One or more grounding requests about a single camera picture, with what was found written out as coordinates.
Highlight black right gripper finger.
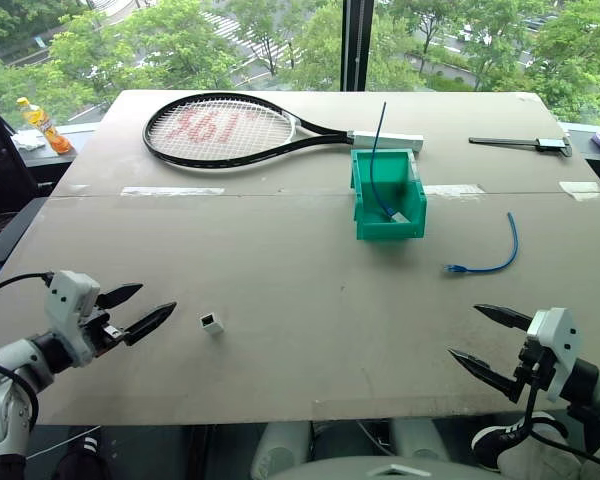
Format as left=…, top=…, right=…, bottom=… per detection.
left=472, top=303, right=536, bottom=332
left=446, top=347, right=524, bottom=405

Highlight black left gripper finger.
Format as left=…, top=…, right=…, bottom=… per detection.
left=95, top=282, right=145, bottom=311
left=123, top=301, right=178, bottom=348

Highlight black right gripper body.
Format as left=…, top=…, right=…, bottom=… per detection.
left=513, top=335, right=557, bottom=397

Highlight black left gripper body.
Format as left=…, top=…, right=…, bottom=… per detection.
left=84, top=308, right=127, bottom=359

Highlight small white connector block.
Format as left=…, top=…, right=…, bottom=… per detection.
left=197, top=311, right=228, bottom=337

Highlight black sneaker white stripes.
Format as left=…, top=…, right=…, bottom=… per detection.
left=54, top=424, right=107, bottom=480
left=470, top=411, right=569, bottom=472

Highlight white cylindrical leg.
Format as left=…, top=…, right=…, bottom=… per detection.
left=251, top=421, right=312, bottom=480
left=391, top=418, right=450, bottom=462

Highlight short white tape strip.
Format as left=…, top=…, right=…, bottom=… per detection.
left=423, top=184, right=486, bottom=197

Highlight torn white tape patch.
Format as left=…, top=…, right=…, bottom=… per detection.
left=558, top=180, right=600, bottom=202

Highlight green plastic storage bin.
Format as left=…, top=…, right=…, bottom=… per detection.
left=349, top=147, right=428, bottom=242

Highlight black office chair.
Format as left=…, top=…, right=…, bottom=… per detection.
left=0, top=91, right=42, bottom=219

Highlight orange drink bottle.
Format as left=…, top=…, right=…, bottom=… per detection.
left=15, top=96, right=75, bottom=156

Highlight black digital caliper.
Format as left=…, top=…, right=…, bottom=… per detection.
left=468, top=135, right=574, bottom=159

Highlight white crumpled tissue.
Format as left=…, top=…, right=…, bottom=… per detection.
left=11, top=130, right=48, bottom=152

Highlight black white tennis racket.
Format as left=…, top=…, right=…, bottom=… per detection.
left=141, top=92, right=426, bottom=172

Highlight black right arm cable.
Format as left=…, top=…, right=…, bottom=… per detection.
left=523, top=349, right=600, bottom=476

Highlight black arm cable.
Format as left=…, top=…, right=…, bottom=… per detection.
left=523, top=349, right=600, bottom=476
left=0, top=271, right=56, bottom=434

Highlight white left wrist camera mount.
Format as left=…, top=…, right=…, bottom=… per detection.
left=44, top=270, right=103, bottom=369

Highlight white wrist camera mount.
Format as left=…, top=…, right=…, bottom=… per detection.
left=525, top=306, right=583, bottom=404
left=44, top=270, right=103, bottom=369

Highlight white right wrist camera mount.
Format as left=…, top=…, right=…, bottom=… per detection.
left=525, top=306, right=583, bottom=404

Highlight blue cable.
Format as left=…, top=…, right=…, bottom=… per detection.
left=369, top=101, right=407, bottom=224
left=441, top=211, right=520, bottom=276

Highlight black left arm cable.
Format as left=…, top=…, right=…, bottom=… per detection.
left=0, top=271, right=56, bottom=434

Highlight black window frame post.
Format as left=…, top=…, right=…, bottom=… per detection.
left=340, top=0, right=377, bottom=93

